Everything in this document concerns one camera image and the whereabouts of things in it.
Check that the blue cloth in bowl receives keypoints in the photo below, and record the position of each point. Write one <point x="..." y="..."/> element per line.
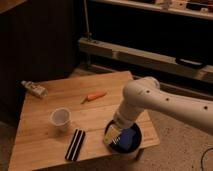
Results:
<point x="126" y="138"/>

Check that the black case handle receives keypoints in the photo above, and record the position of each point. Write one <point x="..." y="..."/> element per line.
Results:
<point x="190" y="64"/>

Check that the low wooden table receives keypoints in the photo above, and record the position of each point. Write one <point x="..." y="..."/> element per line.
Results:
<point x="39" y="146"/>

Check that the metal vertical pole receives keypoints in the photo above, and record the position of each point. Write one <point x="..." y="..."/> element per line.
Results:
<point x="88" y="33"/>

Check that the black round bowl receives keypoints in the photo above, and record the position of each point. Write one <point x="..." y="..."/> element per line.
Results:
<point x="135" y="145"/>

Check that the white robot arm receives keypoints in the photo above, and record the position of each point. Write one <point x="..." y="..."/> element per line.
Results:
<point x="145" y="93"/>

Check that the small clear plastic bottle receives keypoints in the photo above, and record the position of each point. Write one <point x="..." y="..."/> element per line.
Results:
<point x="35" y="89"/>

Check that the black white striped block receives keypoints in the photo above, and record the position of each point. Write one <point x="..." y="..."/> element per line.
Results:
<point x="75" y="145"/>

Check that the wooden shelf with items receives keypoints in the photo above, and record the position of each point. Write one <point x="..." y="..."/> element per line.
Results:
<point x="158" y="8"/>

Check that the orange carrot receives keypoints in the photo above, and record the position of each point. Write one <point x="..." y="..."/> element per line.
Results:
<point x="93" y="96"/>

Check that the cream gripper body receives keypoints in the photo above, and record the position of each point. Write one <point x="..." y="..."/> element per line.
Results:
<point x="111" y="134"/>

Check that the long grey case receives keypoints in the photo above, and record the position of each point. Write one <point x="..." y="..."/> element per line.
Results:
<point x="144" y="59"/>

